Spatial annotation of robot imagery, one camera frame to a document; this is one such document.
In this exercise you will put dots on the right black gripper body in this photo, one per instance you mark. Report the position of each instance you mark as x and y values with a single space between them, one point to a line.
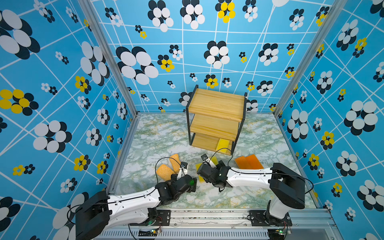
219 168

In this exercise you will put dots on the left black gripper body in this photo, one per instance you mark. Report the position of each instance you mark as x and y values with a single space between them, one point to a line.
193 189

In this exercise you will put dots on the yellow sponge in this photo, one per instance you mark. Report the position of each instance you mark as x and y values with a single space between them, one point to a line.
198 167
201 180
223 146

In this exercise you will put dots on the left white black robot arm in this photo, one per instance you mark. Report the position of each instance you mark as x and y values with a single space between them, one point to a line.
102 211

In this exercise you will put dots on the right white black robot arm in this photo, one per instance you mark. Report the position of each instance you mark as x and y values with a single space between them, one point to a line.
287 186

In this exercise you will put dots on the tan sponge lower left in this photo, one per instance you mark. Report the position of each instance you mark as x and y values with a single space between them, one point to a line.
165 172

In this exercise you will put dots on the tan sponge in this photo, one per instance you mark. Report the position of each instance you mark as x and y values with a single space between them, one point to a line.
165 172
176 163

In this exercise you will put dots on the tan sponge upper right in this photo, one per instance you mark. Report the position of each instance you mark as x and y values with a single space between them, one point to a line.
176 163

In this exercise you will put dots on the orange sponge middle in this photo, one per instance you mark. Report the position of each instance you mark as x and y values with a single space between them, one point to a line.
242 163

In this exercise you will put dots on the orange sponge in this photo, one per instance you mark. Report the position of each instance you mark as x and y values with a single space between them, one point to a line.
242 163
254 163

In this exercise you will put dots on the orange sponge right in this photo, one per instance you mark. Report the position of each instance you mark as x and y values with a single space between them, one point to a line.
254 163

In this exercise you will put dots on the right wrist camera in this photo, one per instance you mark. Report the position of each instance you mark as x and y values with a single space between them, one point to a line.
208 161

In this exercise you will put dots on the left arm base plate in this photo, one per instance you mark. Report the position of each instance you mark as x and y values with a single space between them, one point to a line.
161 218

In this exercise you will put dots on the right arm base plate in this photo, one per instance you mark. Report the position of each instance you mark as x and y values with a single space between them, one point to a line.
260 218

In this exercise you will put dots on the wooden three-tier shelf black frame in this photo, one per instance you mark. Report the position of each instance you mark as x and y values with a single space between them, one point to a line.
215 115

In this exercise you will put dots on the aluminium front rail frame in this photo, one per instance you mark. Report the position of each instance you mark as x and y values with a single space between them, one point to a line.
229 224

